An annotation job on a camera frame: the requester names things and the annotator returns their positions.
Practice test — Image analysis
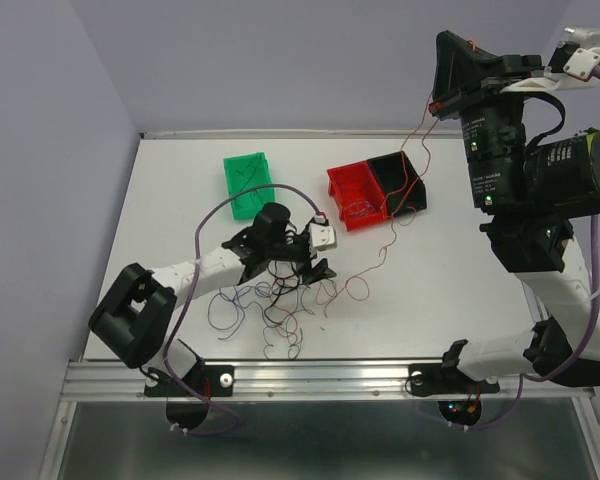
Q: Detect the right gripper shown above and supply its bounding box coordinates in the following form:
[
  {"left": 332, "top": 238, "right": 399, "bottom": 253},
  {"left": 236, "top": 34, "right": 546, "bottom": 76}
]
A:
[{"left": 431, "top": 27, "right": 554, "bottom": 212}]

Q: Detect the multicolour wire bundle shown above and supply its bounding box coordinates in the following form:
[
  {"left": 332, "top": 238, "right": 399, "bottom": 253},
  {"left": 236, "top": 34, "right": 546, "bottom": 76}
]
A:
[{"left": 207, "top": 259, "right": 341, "bottom": 361}]

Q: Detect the blue white twisted wire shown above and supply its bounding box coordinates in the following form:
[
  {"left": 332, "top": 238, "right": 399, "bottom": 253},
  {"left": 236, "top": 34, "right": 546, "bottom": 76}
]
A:
[{"left": 343, "top": 199, "right": 380, "bottom": 220}]

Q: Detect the orange wire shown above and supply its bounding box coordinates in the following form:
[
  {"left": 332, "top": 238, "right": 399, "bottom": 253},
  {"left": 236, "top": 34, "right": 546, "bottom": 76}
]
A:
[{"left": 314, "top": 39, "right": 481, "bottom": 307}]

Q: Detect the thin black wire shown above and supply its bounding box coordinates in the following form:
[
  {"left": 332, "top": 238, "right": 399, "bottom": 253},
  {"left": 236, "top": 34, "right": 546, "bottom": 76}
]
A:
[{"left": 232, "top": 157, "right": 264, "bottom": 211}]

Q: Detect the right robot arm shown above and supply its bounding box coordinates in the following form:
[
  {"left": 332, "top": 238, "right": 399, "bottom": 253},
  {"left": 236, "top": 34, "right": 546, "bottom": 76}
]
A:
[{"left": 421, "top": 28, "right": 600, "bottom": 392}]

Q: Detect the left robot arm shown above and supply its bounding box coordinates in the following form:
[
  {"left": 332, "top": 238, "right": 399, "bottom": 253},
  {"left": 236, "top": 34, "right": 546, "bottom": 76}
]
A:
[{"left": 88, "top": 202, "right": 337, "bottom": 394}]

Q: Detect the red plastic bin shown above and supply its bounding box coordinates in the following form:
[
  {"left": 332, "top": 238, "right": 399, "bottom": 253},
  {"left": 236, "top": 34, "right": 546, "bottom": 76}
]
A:
[{"left": 327, "top": 161, "right": 387, "bottom": 232}]

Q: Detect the black plastic bin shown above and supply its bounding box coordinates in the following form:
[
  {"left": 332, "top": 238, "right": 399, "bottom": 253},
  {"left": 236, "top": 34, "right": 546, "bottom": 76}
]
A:
[{"left": 367, "top": 152, "right": 427, "bottom": 217}]

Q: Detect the green plastic bin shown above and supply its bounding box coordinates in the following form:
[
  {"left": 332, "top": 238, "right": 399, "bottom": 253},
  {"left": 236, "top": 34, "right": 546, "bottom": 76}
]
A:
[{"left": 223, "top": 152, "right": 275, "bottom": 221}]

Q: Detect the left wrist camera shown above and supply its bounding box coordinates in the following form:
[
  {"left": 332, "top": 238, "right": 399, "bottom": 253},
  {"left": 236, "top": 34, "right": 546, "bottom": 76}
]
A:
[{"left": 308, "top": 223, "right": 337, "bottom": 252}]

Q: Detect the aluminium back rail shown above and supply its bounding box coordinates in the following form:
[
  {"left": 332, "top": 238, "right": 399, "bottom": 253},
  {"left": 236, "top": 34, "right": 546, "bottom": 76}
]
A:
[{"left": 140, "top": 127, "right": 462, "bottom": 140}]

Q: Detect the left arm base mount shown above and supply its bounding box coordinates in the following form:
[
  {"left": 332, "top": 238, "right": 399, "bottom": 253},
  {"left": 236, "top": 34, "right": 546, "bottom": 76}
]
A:
[{"left": 139, "top": 364, "right": 235, "bottom": 398}]

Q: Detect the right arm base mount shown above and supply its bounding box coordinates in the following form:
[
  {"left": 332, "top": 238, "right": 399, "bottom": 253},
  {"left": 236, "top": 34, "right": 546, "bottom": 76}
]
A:
[{"left": 405, "top": 339, "right": 500, "bottom": 397}]

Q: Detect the aluminium front rail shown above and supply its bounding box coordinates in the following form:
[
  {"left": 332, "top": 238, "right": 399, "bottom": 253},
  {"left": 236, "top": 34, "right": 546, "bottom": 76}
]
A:
[{"left": 59, "top": 355, "right": 595, "bottom": 402}]

